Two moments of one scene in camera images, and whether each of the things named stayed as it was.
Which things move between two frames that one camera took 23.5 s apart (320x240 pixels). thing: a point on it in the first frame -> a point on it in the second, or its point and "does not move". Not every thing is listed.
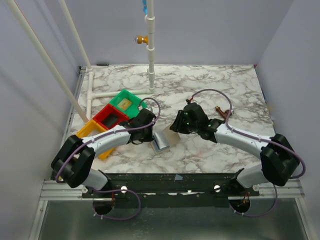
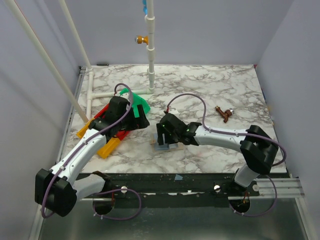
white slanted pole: x=47 y=60 does not move
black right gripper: x=180 y=121 -> x=163 y=131
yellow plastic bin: x=91 y=128 does not move
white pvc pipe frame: x=151 y=79 does not move
